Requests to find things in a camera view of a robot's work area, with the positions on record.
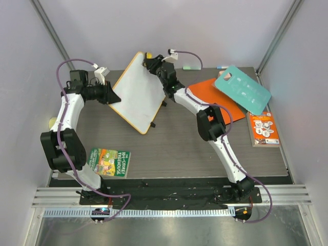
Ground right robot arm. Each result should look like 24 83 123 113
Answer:
142 52 254 202

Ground purple cable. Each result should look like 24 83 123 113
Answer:
55 59 131 223
171 50 272 224

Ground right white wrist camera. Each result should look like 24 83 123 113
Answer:
162 49 178 63

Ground slotted cable duct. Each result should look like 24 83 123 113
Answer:
44 207 235 218

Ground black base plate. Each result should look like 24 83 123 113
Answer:
76 178 262 210

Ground orange paperback book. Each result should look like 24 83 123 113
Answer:
246 111 280 148

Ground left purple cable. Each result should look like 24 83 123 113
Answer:
55 59 131 223

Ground yellow whiteboard eraser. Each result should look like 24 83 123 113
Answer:
145 52 153 59

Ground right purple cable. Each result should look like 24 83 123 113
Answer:
171 50 272 224

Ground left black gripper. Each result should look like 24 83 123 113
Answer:
88 80 122 105

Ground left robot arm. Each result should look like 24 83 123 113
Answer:
40 67 121 204

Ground yellow framed whiteboard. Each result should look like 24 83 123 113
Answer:
109 52 165 135

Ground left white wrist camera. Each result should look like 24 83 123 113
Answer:
92 64 110 85

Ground green treehouse book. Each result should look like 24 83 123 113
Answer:
88 148 131 178

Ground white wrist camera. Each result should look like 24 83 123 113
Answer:
92 64 110 85
162 49 178 63

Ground pale yellow mug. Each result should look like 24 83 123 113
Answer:
49 117 57 129

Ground teal plastic board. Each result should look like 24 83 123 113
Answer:
214 66 271 115

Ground green eraser block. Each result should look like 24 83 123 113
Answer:
182 66 201 71

